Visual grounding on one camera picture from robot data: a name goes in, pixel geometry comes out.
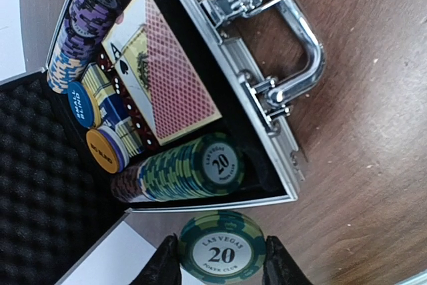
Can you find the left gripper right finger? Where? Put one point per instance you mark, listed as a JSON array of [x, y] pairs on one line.
[[279, 267]]

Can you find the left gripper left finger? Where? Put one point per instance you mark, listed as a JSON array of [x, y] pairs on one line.
[[163, 267]]

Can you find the green poker chip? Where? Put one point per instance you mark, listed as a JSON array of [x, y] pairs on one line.
[[222, 247]]

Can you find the orange big blind button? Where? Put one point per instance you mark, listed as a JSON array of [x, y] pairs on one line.
[[102, 151]]

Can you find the white dealer button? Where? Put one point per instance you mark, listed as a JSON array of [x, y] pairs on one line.
[[118, 146]]

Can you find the blue gold card deck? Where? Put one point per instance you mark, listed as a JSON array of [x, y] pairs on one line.
[[111, 108]]

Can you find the blue small blind button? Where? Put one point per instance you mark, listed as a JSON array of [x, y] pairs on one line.
[[83, 105]]

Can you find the aluminium poker case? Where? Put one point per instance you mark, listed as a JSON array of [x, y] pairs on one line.
[[253, 56]]

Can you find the brown chip stack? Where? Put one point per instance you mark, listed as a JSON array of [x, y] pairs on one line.
[[125, 186]]

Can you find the green chip stack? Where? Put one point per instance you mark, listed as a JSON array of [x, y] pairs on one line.
[[209, 166]]

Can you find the red die five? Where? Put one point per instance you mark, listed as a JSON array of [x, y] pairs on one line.
[[150, 143]]

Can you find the red die four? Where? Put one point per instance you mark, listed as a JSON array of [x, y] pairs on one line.
[[142, 129]]

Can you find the red die three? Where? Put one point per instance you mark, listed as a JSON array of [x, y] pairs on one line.
[[131, 107]]

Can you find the red die two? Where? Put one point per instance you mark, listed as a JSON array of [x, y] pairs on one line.
[[118, 86]]

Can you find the pink playing card deck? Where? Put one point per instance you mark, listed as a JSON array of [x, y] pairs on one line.
[[157, 73]]

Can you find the red die one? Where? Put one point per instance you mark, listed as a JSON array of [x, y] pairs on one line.
[[104, 63]]

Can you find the blue peach chip stack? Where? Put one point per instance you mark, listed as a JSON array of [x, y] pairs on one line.
[[63, 70]]

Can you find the purple chip stack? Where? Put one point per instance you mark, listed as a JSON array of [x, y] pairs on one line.
[[89, 22]]

